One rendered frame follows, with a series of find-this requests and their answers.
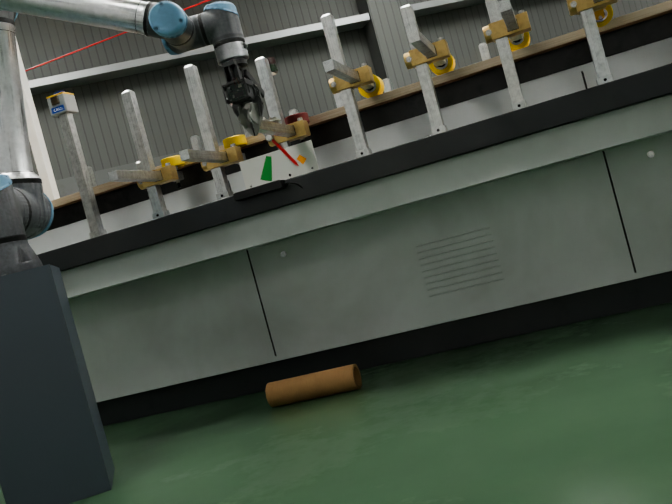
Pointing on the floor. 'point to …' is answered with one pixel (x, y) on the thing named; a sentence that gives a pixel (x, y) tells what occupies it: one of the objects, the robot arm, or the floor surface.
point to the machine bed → (390, 254)
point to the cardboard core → (313, 385)
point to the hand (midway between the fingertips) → (255, 131)
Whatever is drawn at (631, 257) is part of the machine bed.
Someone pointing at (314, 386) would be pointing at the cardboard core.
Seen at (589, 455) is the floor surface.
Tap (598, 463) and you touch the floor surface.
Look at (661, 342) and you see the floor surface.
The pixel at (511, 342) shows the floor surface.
